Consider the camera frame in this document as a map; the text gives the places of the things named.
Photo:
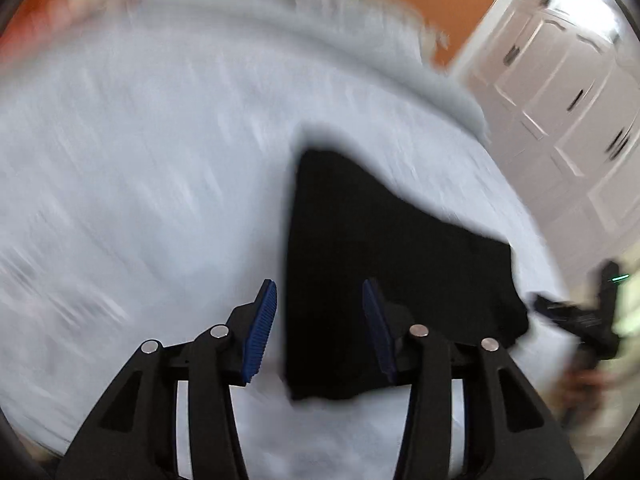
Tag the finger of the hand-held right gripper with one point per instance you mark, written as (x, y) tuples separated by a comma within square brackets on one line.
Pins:
[(547, 306)]

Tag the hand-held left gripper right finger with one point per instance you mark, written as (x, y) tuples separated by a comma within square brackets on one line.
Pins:
[(377, 330)]

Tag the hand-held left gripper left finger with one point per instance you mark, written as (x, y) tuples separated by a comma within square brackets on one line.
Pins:
[(260, 330)]

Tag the black pants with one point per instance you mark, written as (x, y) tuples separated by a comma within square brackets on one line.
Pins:
[(390, 270)]

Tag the person's right hand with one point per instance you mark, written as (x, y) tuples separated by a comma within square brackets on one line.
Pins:
[(582, 382)]

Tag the bed with butterfly sheet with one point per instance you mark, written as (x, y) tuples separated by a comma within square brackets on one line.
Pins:
[(150, 185)]

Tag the white wardrobe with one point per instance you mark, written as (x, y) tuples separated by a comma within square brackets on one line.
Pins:
[(550, 85)]

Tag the grey duvet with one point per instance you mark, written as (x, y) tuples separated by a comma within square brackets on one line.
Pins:
[(350, 25)]

